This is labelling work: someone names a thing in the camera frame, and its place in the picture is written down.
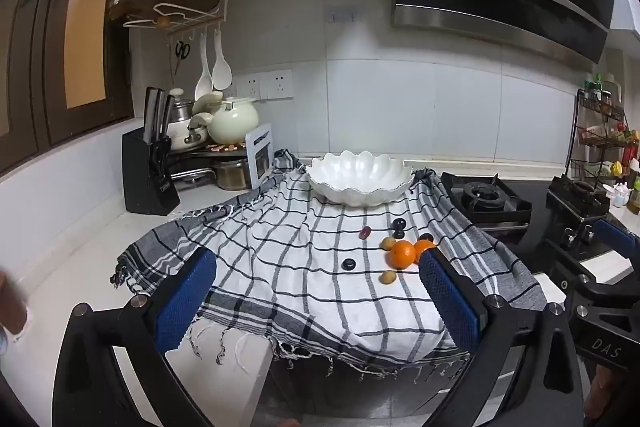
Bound cream ceramic kettle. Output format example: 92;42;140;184
207;98;259;145

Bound person left hand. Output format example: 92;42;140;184
0;269;32;341

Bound red grape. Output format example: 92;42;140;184
359;227;371;239

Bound large orange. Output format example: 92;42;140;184
388;241;416;270

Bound white wall socket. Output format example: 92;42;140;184
238;74;262;100
265;69;294;100

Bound checkered white black cloth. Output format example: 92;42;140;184
112;150;546;372

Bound person right hand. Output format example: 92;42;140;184
585;365;639;427

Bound steel pot under rack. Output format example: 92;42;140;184
212;158;252;191

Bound white hanging spoon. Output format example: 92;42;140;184
212;27;232;91

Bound white hanging ladle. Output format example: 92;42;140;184
194;31;214;101

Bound black hanging scissors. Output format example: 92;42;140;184
174;40;191;75

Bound black gas stove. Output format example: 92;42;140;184
440;172;532;229

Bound white scalloped bowl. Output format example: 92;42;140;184
307;150;413;208

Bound black knife block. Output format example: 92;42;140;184
122;128;180;217

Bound brown longan fruit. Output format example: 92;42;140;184
380;271;397;285
381;237;397;251

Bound small mandarin orange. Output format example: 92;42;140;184
413;239;435;263

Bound black wire spice rack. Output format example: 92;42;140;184
565;72;639;190

